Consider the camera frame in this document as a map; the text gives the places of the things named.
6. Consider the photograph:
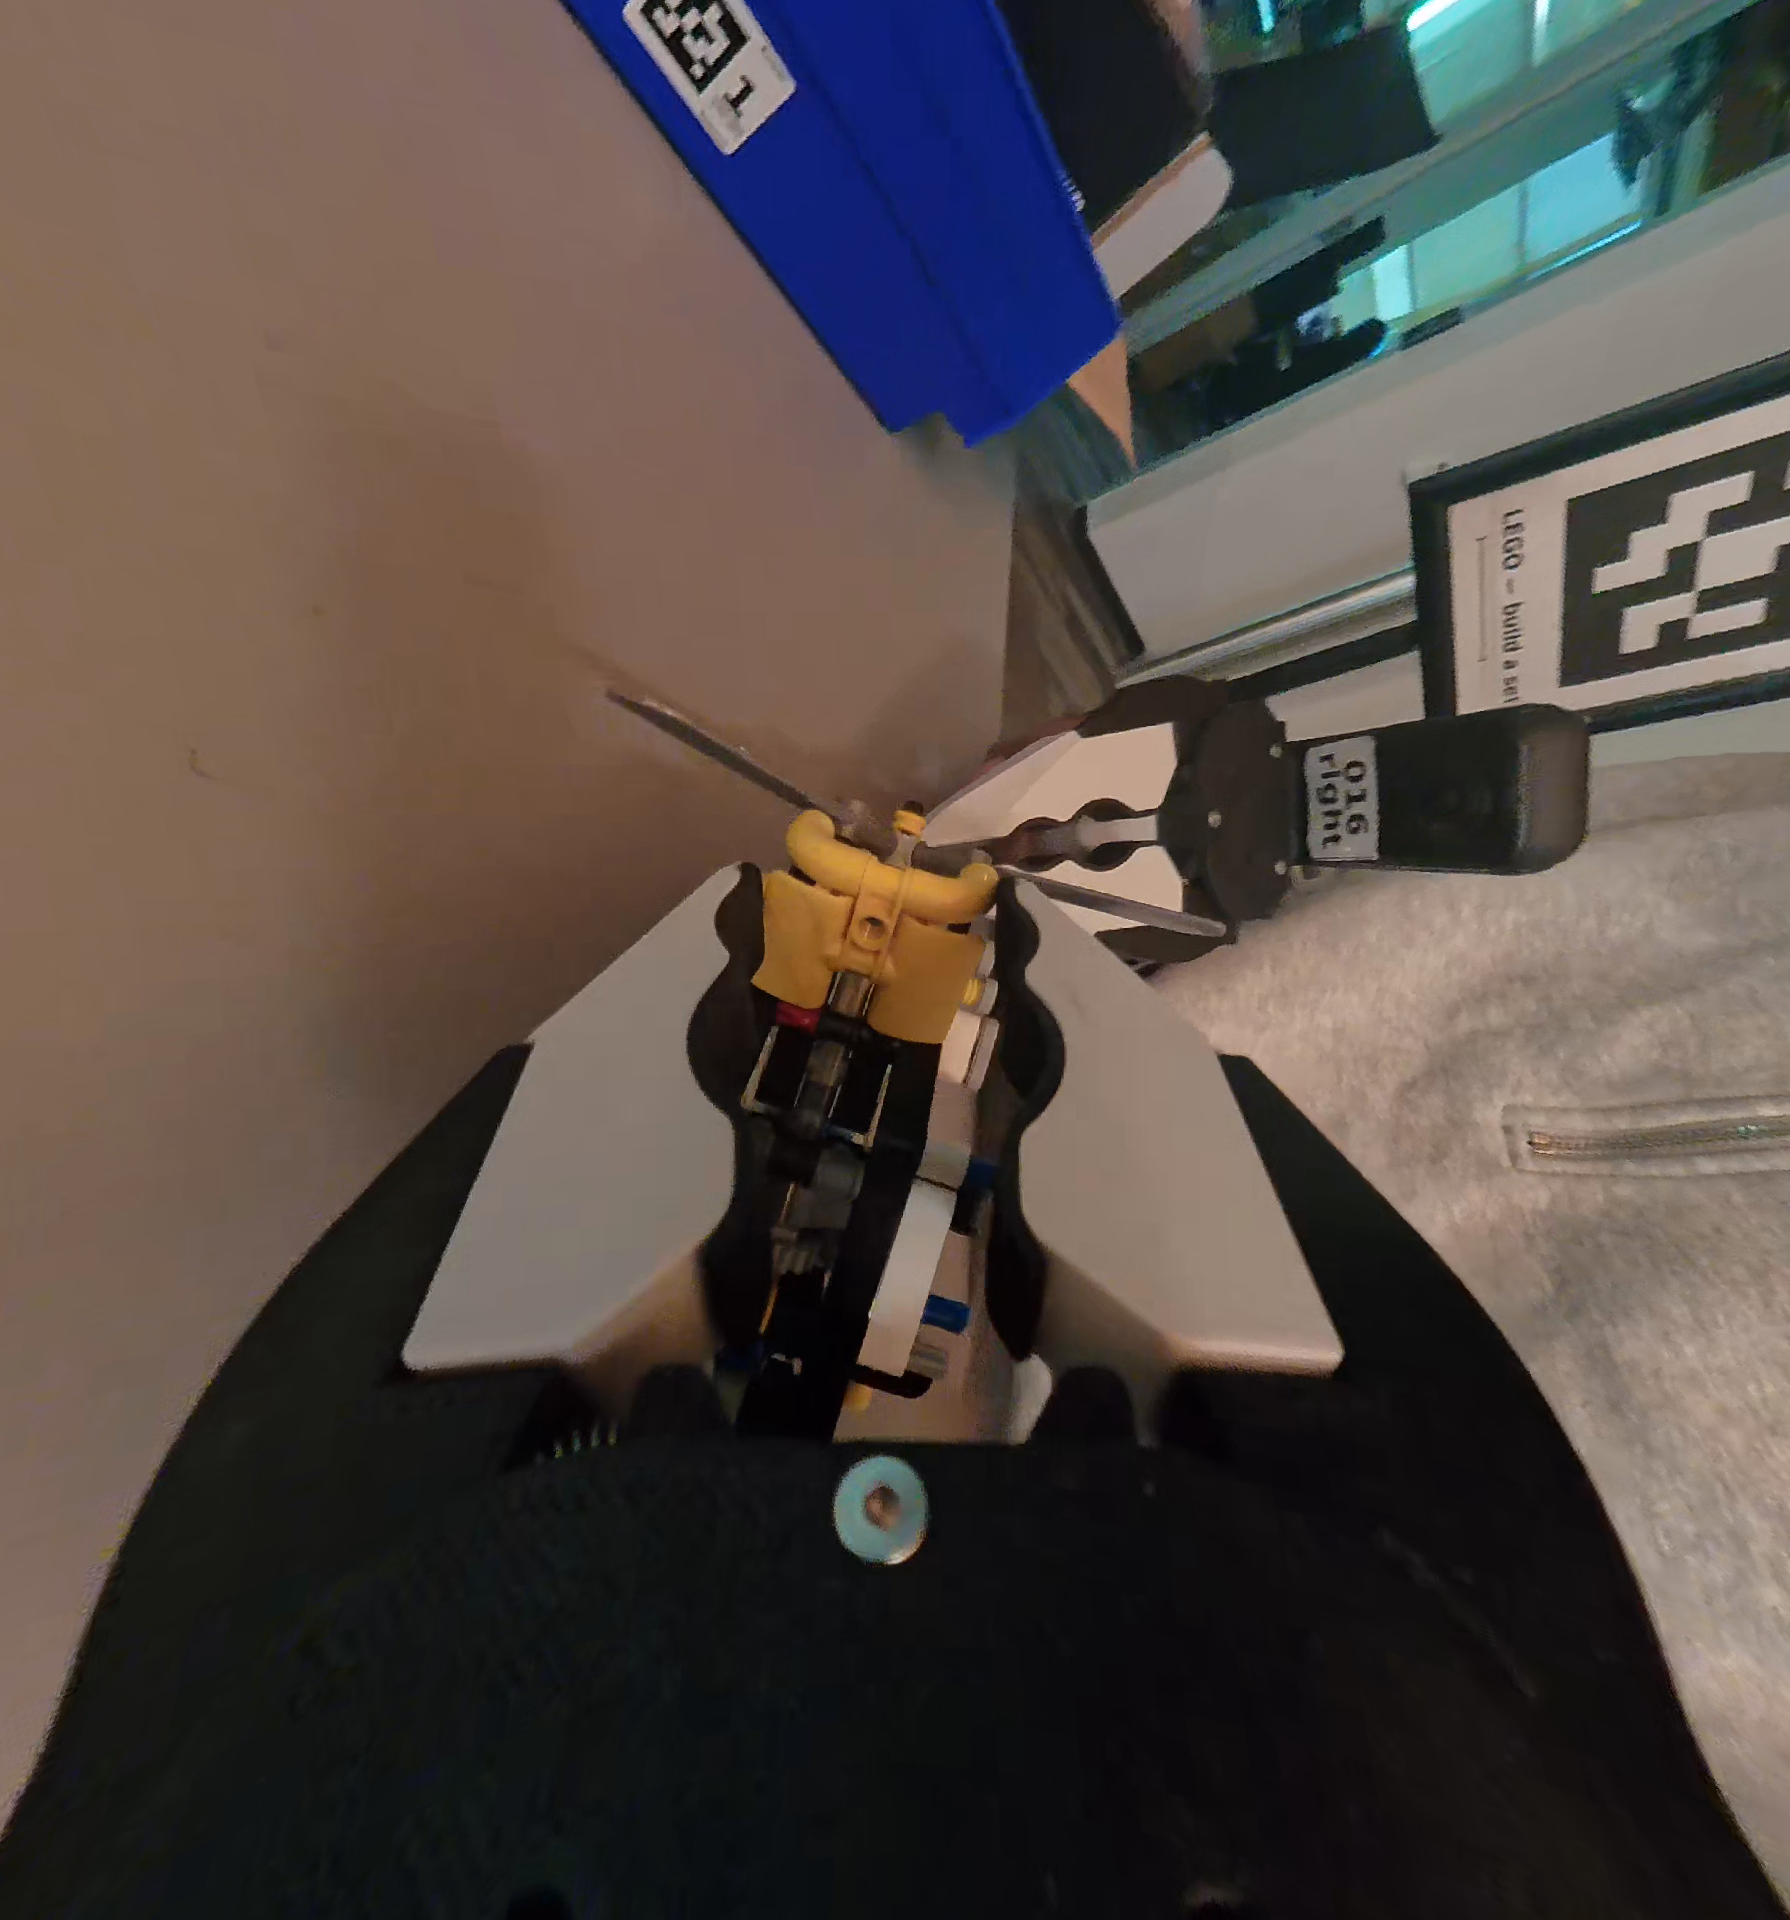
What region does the black framed marker sign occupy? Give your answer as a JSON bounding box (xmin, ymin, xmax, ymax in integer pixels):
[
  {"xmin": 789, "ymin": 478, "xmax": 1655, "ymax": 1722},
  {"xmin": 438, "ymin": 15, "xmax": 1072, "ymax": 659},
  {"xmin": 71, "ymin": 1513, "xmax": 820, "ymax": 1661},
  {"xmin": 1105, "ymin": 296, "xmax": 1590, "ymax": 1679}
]
[{"xmin": 1405, "ymin": 329, "xmax": 1790, "ymax": 737}]

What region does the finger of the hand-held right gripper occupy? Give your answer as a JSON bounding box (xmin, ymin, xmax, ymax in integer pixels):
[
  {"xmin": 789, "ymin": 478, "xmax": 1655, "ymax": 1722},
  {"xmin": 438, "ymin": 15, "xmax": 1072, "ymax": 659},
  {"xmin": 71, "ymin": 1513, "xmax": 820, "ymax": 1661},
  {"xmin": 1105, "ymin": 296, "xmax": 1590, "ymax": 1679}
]
[
  {"xmin": 926, "ymin": 723, "xmax": 1186, "ymax": 863},
  {"xmin": 995, "ymin": 840, "xmax": 1181, "ymax": 888}
]

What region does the yellow black lego helicopter model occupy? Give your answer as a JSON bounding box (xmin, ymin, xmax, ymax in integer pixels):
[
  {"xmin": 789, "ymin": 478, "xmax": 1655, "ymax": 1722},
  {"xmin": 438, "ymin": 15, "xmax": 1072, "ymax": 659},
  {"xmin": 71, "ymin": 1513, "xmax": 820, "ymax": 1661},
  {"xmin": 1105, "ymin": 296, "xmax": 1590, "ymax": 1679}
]
[{"xmin": 605, "ymin": 691, "xmax": 1230, "ymax": 1413}]

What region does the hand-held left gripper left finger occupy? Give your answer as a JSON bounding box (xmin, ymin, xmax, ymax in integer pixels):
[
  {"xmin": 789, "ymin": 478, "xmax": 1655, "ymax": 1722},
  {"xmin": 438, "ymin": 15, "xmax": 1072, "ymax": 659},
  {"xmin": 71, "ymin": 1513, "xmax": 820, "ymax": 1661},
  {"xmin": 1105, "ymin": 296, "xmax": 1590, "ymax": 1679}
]
[{"xmin": 399, "ymin": 863, "xmax": 770, "ymax": 1374}]

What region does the blue plastic bin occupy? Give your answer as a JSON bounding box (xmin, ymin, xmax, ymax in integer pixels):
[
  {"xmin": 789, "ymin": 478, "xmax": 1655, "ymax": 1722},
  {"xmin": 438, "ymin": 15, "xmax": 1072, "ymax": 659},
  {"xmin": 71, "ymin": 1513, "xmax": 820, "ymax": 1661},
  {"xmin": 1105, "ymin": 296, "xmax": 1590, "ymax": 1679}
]
[{"xmin": 563, "ymin": 0, "xmax": 1125, "ymax": 451}]

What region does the grey hooded sweatshirt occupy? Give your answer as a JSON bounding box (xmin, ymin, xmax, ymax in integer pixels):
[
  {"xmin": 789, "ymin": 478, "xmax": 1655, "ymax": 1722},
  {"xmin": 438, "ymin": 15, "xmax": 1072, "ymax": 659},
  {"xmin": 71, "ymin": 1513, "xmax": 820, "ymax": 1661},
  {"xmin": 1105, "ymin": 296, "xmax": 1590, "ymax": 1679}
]
[{"xmin": 1156, "ymin": 752, "xmax": 1790, "ymax": 1920}]

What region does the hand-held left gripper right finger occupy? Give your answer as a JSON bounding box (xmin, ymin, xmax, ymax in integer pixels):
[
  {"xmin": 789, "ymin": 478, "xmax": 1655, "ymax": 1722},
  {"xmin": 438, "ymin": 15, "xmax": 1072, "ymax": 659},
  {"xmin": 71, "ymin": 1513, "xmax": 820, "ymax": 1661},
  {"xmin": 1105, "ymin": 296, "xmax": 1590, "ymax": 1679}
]
[{"xmin": 985, "ymin": 884, "xmax": 1350, "ymax": 1404}]

